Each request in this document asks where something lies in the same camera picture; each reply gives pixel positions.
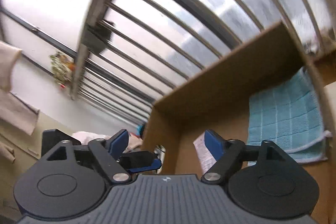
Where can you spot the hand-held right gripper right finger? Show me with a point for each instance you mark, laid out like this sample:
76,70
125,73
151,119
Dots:
214,146

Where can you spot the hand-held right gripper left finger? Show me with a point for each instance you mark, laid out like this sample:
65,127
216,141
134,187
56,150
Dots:
119,142

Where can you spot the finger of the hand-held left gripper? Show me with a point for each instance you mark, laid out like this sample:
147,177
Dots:
147,165

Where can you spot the white cosmetic tube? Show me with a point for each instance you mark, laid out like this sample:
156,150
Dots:
202,153

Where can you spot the brown cardboard box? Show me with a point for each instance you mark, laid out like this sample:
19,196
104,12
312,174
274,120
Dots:
223,77

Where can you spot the blue checked cloth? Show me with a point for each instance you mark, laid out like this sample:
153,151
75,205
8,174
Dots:
283,119

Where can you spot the blue printed bedding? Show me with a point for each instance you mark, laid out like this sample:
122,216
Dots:
140,129

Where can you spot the beige hanging cloth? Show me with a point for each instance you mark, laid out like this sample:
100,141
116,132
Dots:
15,111
8,64

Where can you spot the beige plastic cabinet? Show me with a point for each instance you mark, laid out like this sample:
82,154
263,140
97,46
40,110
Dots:
330,98

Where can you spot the colourful wall decoration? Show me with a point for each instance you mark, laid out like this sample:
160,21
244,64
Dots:
61,66

